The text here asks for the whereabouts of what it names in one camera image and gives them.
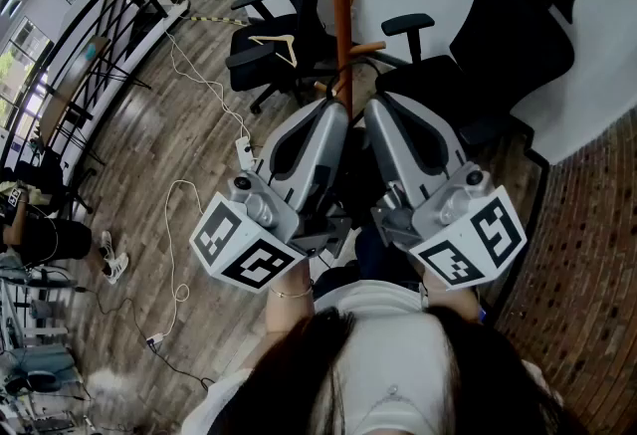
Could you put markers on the person's white shirt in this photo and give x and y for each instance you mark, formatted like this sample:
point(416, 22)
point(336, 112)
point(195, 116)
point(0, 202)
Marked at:
point(398, 348)

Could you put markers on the wooden coat rack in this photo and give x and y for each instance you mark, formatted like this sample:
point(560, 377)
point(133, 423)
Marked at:
point(341, 0)

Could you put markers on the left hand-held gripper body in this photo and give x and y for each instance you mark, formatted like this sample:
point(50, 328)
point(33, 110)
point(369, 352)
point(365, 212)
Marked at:
point(278, 224)

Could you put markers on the white power strip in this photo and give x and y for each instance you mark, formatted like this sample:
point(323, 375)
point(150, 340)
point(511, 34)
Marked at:
point(244, 153)

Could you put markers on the white plug adapter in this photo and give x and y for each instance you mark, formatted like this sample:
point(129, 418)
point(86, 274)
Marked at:
point(155, 338)

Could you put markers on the black metal railing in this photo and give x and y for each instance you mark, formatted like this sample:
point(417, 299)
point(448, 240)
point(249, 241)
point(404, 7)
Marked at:
point(107, 25)

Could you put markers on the wooden clothes hanger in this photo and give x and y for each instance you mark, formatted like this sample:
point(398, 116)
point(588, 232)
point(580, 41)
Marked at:
point(288, 56)

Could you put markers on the person's right forearm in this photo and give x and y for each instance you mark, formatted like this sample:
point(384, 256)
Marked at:
point(453, 298)

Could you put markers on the black office chair wide back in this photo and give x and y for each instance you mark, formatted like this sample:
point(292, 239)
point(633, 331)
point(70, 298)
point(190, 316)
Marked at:
point(507, 40)

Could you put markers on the person's dark trousers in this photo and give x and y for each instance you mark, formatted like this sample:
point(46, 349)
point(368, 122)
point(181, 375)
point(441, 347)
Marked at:
point(378, 254)

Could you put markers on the yellow black striped floor strip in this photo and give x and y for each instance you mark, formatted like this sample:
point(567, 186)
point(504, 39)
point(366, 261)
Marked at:
point(219, 20)

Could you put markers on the person's left forearm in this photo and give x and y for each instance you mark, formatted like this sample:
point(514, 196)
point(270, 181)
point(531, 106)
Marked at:
point(288, 313)

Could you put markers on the wooden table with black legs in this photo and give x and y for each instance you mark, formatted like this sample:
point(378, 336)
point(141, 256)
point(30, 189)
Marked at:
point(69, 79)

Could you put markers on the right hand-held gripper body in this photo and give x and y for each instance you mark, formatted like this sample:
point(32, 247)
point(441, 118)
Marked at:
point(448, 219)

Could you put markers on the grey metal equipment rack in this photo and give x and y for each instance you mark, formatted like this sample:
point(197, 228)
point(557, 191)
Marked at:
point(35, 363)

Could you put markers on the large window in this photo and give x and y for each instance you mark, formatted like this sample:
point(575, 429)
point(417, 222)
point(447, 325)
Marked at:
point(20, 69)

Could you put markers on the black office chair low back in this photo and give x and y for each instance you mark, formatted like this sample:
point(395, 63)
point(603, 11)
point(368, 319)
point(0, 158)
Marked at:
point(259, 65)

